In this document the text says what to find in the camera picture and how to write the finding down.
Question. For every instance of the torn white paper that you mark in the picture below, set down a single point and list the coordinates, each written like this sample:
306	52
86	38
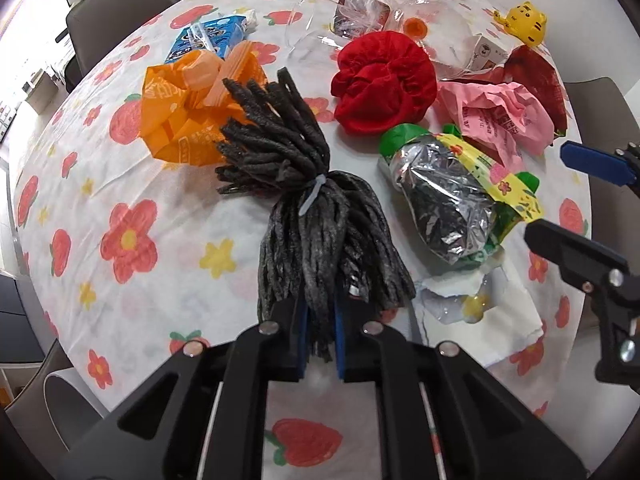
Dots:
505	310

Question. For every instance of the clear plastic cup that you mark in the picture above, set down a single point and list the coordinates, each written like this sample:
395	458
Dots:
300	20

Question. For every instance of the blue and white packet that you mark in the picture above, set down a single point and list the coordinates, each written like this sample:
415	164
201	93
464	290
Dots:
220	30

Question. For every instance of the pink plastic bag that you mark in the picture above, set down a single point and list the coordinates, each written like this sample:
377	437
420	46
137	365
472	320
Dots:
495	110

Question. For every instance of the floral strawberry tablecloth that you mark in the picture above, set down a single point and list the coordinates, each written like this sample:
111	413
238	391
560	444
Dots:
100	185

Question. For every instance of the grey mop head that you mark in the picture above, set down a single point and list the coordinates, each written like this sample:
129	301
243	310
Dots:
300	160

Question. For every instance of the dark red bag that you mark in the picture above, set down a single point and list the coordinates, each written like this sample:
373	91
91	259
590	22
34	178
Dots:
535	75

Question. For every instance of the silver foil snack bag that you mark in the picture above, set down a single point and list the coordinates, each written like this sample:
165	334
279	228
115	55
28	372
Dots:
440	200

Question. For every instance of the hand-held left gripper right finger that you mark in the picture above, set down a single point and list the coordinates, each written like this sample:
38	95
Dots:
341	347

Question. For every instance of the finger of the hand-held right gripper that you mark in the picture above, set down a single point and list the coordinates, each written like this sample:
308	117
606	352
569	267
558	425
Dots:
575	255
595	162

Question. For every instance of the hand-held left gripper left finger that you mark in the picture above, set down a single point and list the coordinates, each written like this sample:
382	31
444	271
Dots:
300	342

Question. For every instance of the small white box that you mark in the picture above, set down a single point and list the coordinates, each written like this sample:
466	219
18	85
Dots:
487	52

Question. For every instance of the orange plastic bag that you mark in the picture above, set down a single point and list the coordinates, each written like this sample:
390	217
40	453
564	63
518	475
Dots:
170	110

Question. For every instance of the red velvet cloth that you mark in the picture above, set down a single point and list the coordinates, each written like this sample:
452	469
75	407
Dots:
380	80

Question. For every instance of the dark blue cabinet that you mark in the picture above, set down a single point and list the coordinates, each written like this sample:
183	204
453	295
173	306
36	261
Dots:
12	305

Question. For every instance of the yellow tiger toy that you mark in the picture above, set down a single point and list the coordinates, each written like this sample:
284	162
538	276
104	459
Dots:
525	22

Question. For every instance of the snack packet in clear wrapper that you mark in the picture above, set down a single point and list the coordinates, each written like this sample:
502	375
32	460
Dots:
360	10

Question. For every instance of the grey-brown dining chair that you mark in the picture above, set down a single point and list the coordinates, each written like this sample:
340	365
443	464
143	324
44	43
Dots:
65	395
595	105
115	15

